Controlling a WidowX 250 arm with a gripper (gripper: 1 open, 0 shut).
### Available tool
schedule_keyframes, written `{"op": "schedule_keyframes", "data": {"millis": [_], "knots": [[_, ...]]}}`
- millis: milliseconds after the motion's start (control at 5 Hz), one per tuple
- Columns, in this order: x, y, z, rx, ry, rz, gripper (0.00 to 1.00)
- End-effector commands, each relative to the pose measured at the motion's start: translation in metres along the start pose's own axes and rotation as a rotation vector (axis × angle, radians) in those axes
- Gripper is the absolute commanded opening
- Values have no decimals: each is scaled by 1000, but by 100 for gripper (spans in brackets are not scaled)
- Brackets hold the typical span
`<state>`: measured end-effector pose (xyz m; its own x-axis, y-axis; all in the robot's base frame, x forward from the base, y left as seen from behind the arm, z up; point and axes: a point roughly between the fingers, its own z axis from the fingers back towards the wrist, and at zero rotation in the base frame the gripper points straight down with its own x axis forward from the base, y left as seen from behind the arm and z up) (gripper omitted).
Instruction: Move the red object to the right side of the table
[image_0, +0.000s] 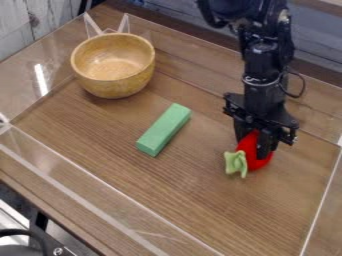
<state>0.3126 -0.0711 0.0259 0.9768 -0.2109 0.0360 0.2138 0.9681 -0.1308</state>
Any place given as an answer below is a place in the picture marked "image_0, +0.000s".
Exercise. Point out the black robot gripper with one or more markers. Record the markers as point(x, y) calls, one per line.
point(258, 110)

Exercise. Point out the red plush strawberry toy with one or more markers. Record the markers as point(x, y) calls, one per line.
point(242, 161)

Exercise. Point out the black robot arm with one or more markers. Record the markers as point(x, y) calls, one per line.
point(261, 22)

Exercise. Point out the green rectangular block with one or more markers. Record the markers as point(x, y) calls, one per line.
point(160, 132)

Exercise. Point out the wooden bowl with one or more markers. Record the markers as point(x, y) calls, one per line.
point(114, 64)

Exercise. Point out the black metal stand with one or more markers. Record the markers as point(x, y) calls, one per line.
point(57, 241)

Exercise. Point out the clear acrylic tray wall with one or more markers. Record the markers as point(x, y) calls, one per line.
point(68, 153)

